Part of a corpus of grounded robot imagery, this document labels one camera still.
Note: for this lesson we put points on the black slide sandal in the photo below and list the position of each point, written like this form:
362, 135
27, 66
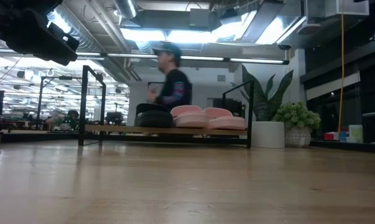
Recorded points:
153, 119

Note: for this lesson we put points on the pink slide sandal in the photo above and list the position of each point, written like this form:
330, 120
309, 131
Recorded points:
190, 120
226, 123

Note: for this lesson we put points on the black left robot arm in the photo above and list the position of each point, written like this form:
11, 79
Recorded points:
7, 9

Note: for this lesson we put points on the grey ceiling air unit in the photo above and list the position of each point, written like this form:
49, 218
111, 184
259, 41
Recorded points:
174, 18

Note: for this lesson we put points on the person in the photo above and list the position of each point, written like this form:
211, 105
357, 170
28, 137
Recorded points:
174, 90

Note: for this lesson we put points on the long linear ceiling light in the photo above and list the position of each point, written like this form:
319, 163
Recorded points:
206, 58

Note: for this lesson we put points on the snake plant in white pot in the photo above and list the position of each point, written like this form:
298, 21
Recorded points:
265, 102

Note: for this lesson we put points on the bushy green plant patterned pot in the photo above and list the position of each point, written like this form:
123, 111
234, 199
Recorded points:
296, 116

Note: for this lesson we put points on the red box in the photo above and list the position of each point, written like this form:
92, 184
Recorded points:
330, 137

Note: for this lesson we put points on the blue box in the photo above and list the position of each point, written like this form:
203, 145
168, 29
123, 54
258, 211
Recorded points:
343, 137

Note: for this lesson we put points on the pale green container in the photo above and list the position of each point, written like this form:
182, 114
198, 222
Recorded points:
356, 133

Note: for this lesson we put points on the silver spiral duct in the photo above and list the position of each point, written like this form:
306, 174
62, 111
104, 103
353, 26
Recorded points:
126, 7
81, 40

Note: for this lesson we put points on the wooden shelf with black frame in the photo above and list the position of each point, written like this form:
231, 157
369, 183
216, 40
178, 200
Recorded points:
128, 129

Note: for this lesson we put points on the grey wall vent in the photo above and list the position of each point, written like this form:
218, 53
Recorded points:
221, 78

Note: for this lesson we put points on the black aluminium table frame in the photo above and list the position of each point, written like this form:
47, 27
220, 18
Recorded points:
345, 146

